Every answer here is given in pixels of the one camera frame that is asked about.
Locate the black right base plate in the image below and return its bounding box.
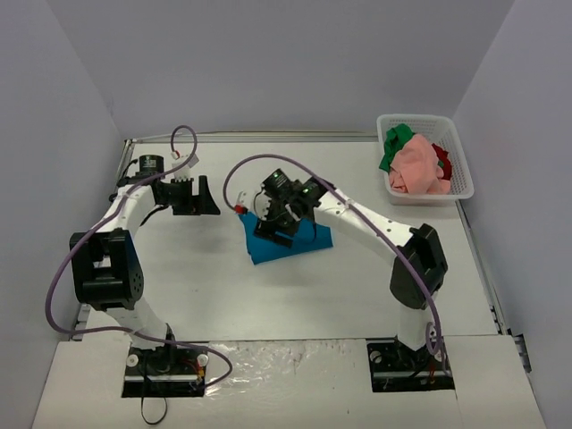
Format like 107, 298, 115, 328
366, 338, 455, 393

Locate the red t shirt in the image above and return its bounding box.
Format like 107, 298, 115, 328
432, 143, 453, 181

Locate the white plastic laundry basket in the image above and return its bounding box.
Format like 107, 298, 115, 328
376, 114, 475, 206

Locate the pink t shirt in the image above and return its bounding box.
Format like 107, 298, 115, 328
389, 134, 451, 195

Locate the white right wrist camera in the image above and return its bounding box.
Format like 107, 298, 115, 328
236, 189, 271, 220

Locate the green t shirt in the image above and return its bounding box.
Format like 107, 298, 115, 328
379, 123, 415, 172

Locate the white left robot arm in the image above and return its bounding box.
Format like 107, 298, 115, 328
70, 155, 221, 374

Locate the thin black cable loop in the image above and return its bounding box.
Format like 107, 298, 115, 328
139, 374, 169, 425

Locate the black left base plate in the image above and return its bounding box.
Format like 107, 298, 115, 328
122, 346, 209, 399

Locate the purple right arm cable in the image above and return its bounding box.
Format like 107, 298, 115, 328
222, 154, 448, 367

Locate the blue t shirt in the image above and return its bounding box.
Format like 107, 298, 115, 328
238, 213, 333, 265

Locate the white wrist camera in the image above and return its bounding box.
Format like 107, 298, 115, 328
236, 189, 271, 220
172, 155, 199, 181

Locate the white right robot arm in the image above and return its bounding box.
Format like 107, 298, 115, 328
245, 170, 448, 369

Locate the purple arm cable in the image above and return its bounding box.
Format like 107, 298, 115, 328
45, 124, 233, 388
222, 154, 448, 367

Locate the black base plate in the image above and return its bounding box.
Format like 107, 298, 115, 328
122, 346, 209, 399
366, 338, 455, 393

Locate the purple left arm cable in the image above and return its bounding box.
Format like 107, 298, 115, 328
45, 124, 233, 388

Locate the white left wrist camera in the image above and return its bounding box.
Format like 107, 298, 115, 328
172, 155, 199, 181

